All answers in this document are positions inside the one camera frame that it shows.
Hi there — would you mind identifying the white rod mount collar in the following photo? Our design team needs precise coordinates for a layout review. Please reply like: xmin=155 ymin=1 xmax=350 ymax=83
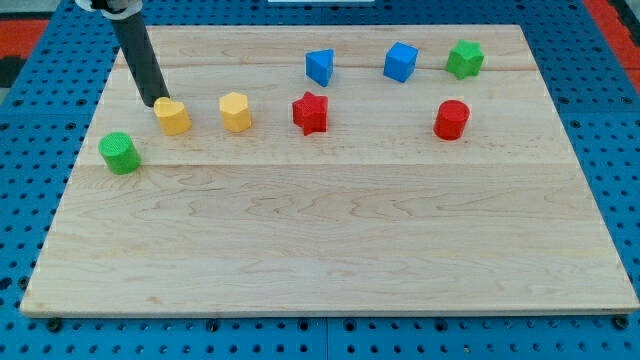
xmin=74 ymin=0 xmax=143 ymax=19

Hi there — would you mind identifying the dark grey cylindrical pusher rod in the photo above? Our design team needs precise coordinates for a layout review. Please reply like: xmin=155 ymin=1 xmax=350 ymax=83
xmin=111 ymin=8 xmax=170 ymax=107

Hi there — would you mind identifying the yellow heart block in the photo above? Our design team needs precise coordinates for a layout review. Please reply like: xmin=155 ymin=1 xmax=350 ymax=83
xmin=153 ymin=97 xmax=191 ymax=136

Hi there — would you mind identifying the green cylinder block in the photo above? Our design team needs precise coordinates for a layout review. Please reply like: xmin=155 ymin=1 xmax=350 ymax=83
xmin=98 ymin=132 xmax=141 ymax=175

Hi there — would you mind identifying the yellow hexagon block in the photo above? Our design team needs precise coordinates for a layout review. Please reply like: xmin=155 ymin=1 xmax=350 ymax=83
xmin=219 ymin=92 xmax=252 ymax=132

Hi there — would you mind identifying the blue triangle block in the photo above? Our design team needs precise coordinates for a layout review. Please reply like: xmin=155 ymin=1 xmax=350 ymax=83
xmin=305 ymin=49 xmax=334 ymax=87

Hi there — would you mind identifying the red star block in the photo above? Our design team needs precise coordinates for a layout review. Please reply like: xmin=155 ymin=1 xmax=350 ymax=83
xmin=292 ymin=92 xmax=328 ymax=136

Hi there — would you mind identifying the light wooden board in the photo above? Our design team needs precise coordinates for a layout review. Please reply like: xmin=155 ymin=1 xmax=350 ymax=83
xmin=21 ymin=25 xmax=639 ymax=318

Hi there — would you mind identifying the blue cube block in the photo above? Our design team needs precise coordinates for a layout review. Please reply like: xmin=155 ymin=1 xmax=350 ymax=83
xmin=383 ymin=42 xmax=419 ymax=83

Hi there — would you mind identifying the red cylinder block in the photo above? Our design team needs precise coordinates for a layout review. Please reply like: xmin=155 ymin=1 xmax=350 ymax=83
xmin=433 ymin=100 xmax=471 ymax=140

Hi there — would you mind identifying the green star block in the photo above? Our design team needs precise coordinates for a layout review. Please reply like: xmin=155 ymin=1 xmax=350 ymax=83
xmin=445 ymin=39 xmax=484 ymax=79

